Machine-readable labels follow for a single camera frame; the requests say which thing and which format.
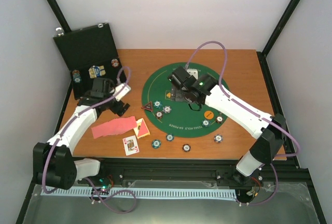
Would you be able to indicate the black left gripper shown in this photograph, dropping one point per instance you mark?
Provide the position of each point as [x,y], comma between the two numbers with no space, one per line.
[116,109]

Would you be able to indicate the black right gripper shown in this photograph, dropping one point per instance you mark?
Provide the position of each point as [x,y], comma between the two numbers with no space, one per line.
[176,96]

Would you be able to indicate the red playing card deck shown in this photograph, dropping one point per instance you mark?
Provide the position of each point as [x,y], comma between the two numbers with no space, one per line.
[114,127]

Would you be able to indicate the red triangular dealer button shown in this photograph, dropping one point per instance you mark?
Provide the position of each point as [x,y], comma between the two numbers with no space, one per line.
[148,106]

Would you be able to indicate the orange big blind button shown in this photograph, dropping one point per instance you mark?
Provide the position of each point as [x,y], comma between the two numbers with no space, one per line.
[208,115]

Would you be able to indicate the king of hearts card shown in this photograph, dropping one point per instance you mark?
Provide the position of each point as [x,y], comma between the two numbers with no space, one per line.
[130,145]

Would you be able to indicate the teal poker chip stack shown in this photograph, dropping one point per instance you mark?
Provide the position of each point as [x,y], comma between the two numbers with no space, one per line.
[156,144]

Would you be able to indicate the brown poker chip stack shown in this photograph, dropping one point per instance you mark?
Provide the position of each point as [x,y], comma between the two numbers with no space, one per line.
[186,148]

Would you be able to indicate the grey poker chip stack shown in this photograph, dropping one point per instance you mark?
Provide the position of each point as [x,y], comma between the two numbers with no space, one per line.
[218,138]

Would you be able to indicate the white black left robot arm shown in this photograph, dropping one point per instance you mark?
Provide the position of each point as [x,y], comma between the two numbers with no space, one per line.
[53,164]

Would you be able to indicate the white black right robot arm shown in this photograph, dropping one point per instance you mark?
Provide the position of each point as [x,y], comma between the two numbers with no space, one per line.
[265,128]

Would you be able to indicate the round green poker mat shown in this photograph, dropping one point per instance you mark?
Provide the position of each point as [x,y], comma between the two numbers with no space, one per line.
[183,120]

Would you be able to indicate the gold playing card box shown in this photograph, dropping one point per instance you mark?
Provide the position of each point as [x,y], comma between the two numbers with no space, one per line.
[141,129]

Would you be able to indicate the blue chips in case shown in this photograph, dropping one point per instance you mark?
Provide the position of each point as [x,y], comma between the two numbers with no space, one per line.
[96,71]

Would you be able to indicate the orange chip in case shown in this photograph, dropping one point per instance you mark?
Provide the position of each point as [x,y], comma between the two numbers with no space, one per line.
[115,62]

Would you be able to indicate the mixed chip stack in case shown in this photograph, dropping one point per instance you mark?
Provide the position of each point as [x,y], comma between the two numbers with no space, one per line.
[76,76]

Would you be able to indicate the black poker case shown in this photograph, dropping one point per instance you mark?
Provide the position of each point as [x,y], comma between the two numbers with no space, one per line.
[86,47]

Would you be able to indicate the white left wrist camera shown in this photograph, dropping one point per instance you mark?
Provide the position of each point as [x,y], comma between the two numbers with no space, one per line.
[121,91]

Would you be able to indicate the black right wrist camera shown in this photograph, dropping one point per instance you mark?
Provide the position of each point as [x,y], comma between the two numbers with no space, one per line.
[183,79]

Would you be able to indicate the black aluminium frame rail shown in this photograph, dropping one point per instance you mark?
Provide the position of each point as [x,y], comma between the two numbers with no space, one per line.
[287,195]

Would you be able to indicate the light blue cable duct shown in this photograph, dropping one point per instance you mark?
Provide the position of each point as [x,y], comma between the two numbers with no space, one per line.
[150,193]

